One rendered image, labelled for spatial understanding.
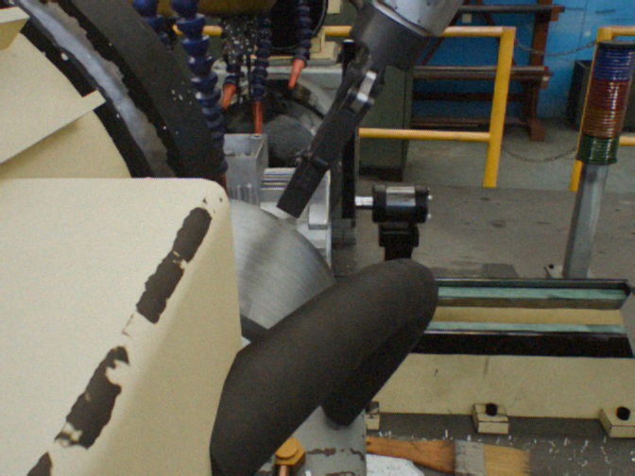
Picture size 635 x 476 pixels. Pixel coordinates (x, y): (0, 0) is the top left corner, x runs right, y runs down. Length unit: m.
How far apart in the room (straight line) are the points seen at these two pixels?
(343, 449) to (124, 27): 0.18
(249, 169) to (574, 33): 5.16
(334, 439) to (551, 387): 0.59
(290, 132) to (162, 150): 0.77
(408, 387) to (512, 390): 0.13
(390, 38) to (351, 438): 0.41
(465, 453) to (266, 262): 0.42
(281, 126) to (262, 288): 0.55
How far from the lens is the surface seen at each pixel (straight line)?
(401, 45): 0.60
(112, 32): 0.17
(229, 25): 0.65
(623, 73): 1.06
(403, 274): 0.15
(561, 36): 5.71
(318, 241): 0.68
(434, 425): 0.82
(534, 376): 0.82
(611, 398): 0.87
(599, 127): 1.07
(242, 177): 0.69
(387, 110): 3.80
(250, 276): 0.41
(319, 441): 0.27
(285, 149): 0.94
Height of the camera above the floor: 1.35
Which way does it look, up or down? 25 degrees down
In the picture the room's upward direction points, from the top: 1 degrees counter-clockwise
